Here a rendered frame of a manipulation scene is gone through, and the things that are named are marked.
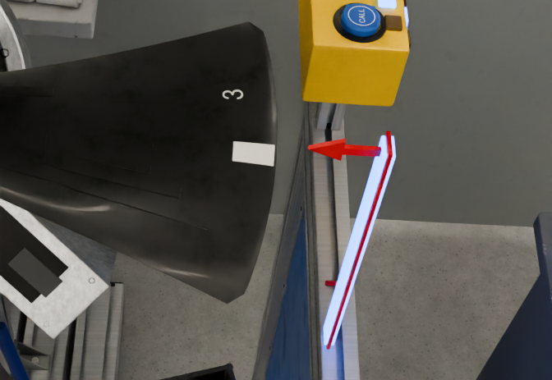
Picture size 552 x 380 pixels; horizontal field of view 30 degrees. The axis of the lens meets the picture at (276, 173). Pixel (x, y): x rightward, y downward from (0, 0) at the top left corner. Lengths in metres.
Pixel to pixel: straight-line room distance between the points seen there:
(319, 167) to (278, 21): 0.54
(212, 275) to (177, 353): 1.26
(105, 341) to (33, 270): 1.04
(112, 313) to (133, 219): 1.22
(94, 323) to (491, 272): 0.84
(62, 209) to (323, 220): 0.46
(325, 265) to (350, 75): 0.21
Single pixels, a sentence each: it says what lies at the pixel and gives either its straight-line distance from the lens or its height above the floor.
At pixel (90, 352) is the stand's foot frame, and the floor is 0.08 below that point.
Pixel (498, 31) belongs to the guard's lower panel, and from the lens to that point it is 1.77.
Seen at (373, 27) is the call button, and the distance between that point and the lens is 1.05.
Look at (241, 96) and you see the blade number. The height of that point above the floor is 1.20.
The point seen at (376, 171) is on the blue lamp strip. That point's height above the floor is 1.16.
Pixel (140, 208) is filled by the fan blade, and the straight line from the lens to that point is 0.77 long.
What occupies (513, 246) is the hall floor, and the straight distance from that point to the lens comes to 2.28.
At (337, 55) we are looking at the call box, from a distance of 1.05.
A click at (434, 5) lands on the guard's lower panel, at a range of 1.70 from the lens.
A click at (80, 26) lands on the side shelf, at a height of 0.85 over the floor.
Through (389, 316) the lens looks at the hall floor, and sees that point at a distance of 2.12.
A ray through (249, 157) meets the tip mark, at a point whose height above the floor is 1.19.
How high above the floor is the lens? 1.81
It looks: 53 degrees down
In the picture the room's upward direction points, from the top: 10 degrees clockwise
